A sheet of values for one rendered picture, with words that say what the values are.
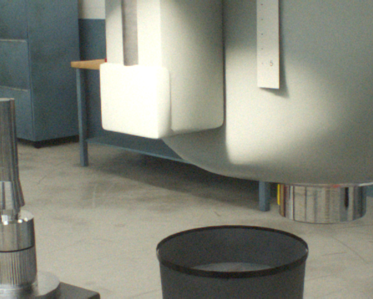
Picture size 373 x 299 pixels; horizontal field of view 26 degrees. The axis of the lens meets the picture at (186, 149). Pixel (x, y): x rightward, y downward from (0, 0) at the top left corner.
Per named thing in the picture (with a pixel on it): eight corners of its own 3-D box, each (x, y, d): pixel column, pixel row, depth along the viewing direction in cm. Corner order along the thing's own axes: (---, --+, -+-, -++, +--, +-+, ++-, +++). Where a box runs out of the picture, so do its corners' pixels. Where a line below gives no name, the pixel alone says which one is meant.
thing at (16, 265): (-21, 290, 77) (-26, 230, 76) (5, 274, 81) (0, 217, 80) (23, 295, 76) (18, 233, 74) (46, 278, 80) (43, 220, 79)
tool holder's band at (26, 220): (-26, 230, 76) (-26, 220, 76) (0, 217, 80) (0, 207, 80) (18, 233, 74) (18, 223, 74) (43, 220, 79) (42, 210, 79)
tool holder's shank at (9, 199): (-15, 218, 76) (-23, 101, 74) (3, 210, 79) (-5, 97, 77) (15, 220, 75) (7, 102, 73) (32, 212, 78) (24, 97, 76)
